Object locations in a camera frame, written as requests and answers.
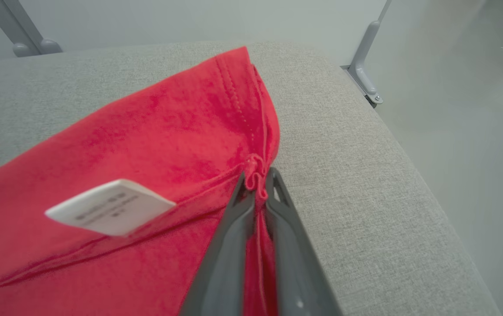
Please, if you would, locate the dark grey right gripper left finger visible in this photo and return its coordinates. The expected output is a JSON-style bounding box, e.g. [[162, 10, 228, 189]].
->
[[180, 173, 257, 316]]

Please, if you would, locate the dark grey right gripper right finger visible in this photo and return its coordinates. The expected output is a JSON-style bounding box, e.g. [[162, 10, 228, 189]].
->
[[265, 167, 344, 316]]

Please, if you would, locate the red and white garment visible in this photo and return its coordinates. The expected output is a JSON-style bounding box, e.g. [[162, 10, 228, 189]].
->
[[0, 46, 280, 316]]

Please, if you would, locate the grey metal partition post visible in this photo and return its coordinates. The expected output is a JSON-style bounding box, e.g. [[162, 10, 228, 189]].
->
[[348, 0, 392, 106], [0, 0, 41, 57], [2, 0, 63, 54]]

